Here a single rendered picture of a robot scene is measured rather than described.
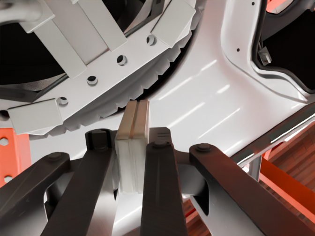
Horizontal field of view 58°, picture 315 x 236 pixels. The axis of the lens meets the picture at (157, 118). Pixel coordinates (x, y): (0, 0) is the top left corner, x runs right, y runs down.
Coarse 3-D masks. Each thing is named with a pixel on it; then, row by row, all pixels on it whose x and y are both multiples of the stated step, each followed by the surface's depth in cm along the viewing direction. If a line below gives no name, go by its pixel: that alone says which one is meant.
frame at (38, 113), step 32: (160, 0) 38; (192, 0) 35; (128, 32) 38; (160, 32) 35; (96, 64) 34; (128, 64) 35; (0, 96) 33; (32, 96) 37; (64, 96) 34; (96, 96) 35; (32, 128) 34
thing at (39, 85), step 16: (128, 0) 62; (144, 0) 43; (128, 16) 50; (144, 16) 42; (0, 48) 42; (0, 64) 43; (0, 80) 43; (16, 80) 44; (32, 80) 42; (48, 80) 42
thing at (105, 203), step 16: (96, 144) 12; (112, 144) 12; (96, 160) 11; (112, 160) 12; (80, 176) 10; (96, 176) 10; (64, 192) 9; (80, 192) 9; (96, 192) 9; (112, 192) 11; (64, 208) 8; (80, 208) 8; (96, 208) 8; (112, 208) 11; (48, 224) 8; (64, 224) 8; (80, 224) 8; (96, 224) 8; (112, 224) 11
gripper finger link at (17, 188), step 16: (48, 160) 12; (64, 160) 12; (16, 176) 10; (32, 176) 10; (48, 176) 10; (0, 192) 9; (16, 192) 9; (32, 192) 10; (0, 208) 9; (16, 208) 9; (32, 208) 10; (48, 208) 12; (0, 224) 8; (16, 224) 9; (32, 224) 10
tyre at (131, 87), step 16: (176, 48) 45; (160, 64) 45; (128, 80) 44; (144, 80) 45; (112, 96) 44; (128, 96) 45; (80, 112) 44; (96, 112) 44; (112, 112) 46; (64, 128) 44
